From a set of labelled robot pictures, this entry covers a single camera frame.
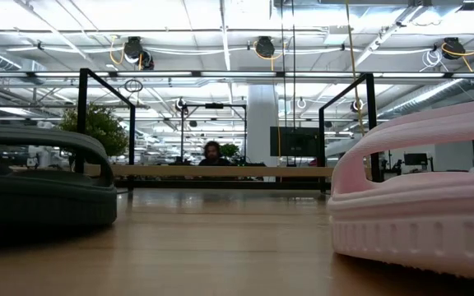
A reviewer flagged pink rubber slide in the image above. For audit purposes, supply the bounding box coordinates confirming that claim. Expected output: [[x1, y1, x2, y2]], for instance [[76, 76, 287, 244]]
[[327, 97, 474, 285]]

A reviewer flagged black rubber slide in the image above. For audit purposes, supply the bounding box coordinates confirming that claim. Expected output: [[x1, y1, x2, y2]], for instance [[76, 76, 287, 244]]
[[0, 124, 119, 234]]

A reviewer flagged small background green plant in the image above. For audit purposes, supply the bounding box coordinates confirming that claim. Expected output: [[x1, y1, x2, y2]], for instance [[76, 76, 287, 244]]
[[220, 142, 240, 160]]

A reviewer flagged black computer case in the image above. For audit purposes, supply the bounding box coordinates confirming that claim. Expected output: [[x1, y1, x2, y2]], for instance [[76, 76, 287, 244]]
[[269, 126, 323, 165]]

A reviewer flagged small green potted plant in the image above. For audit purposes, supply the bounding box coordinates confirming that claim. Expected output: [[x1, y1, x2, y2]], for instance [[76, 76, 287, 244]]
[[58, 102, 130, 161]]

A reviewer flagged black background monitor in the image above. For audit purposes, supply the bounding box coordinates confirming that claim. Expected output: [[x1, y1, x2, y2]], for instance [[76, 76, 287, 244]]
[[403, 152, 430, 167]]

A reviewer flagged black background rig frame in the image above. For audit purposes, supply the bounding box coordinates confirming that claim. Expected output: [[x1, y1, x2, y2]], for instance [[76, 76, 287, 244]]
[[180, 102, 249, 165]]

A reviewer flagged thin black hanging cable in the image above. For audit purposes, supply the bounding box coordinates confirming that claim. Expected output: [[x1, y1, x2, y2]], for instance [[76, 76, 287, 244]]
[[279, 0, 286, 128]]

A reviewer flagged black ceiling cable reel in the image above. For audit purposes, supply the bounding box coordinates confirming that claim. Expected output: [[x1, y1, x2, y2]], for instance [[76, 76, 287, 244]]
[[254, 35, 277, 59], [441, 36, 467, 61], [122, 35, 156, 71]]

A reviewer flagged yellow hanging cable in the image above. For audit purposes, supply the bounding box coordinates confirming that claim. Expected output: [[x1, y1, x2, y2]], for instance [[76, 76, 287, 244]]
[[343, 0, 368, 137]]

